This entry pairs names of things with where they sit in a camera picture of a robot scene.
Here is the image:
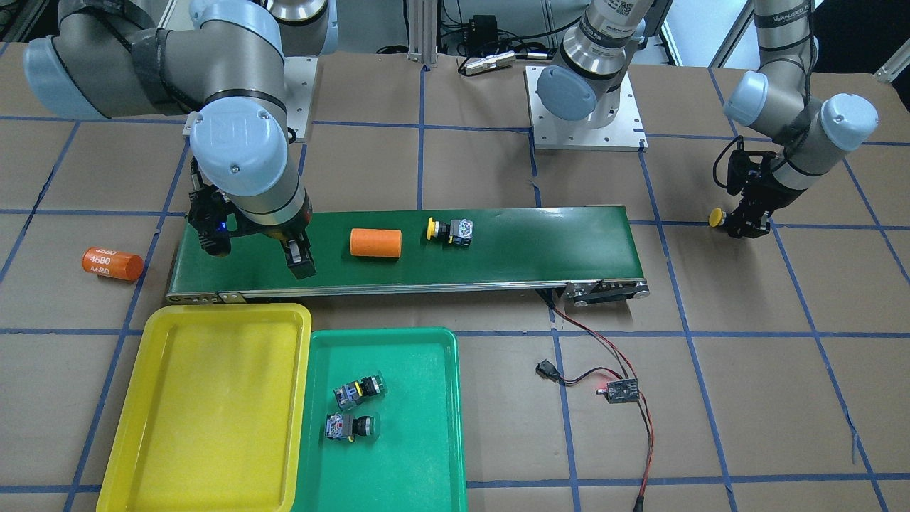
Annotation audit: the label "yellow push button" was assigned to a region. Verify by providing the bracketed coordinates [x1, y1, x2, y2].
[708, 208, 728, 230]
[426, 217, 473, 246]

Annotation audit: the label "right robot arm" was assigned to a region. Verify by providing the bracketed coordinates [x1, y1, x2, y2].
[23, 1, 316, 279]

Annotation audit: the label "aluminium frame post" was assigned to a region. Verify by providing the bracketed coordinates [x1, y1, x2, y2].
[406, 0, 439, 68]

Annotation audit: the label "plain orange cylinder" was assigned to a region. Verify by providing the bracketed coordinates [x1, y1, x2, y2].
[350, 228, 402, 259]

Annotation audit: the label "yellow plastic tray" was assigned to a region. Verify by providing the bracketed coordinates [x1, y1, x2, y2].
[97, 304, 311, 511]

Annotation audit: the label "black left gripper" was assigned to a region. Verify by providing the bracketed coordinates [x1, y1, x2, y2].
[725, 149, 803, 239]

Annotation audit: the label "red black wire with board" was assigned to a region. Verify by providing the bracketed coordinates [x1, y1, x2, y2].
[535, 288, 656, 512]

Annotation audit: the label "green conveyor belt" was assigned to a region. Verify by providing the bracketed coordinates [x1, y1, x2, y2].
[166, 206, 650, 305]

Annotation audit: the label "green plastic tray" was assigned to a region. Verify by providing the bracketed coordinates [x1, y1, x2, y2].
[292, 327, 468, 511]

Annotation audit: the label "green push button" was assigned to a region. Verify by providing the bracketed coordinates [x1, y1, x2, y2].
[323, 412, 380, 443]
[333, 375, 387, 411]

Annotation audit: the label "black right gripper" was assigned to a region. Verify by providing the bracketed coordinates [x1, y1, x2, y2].
[186, 174, 316, 279]

